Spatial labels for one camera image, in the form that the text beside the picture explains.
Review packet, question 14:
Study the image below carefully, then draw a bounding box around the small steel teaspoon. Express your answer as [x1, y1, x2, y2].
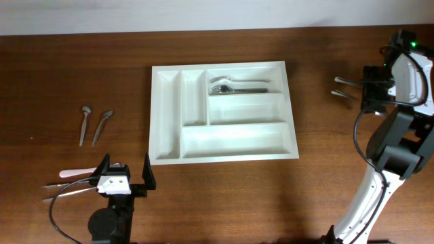
[92, 110, 114, 147]
[79, 106, 92, 146]

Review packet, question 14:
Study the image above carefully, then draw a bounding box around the steel fork dark handle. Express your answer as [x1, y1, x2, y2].
[210, 85, 269, 95]

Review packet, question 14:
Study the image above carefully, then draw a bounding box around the white plastic knife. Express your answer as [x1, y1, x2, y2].
[59, 167, 96, 178]

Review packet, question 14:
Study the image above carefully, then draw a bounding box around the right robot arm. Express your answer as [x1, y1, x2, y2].
[319, 30, 433, 244]

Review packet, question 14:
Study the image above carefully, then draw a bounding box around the small steel teaspoon right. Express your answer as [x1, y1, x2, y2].
[92, 110, 114, 147]

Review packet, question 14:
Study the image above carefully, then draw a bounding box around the white plastic cutlery tray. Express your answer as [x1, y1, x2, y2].
[149, 61, 299, 165]

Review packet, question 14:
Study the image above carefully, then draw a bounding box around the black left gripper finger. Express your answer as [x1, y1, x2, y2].
[89, 153, 110, 185]
[142, 153, 157, 190]

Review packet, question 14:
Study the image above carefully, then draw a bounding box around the small steel teaspoon left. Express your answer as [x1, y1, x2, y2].
[79, 106, 92, 146]

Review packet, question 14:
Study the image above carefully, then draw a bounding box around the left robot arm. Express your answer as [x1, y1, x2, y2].
[87, 155, 157, 244]

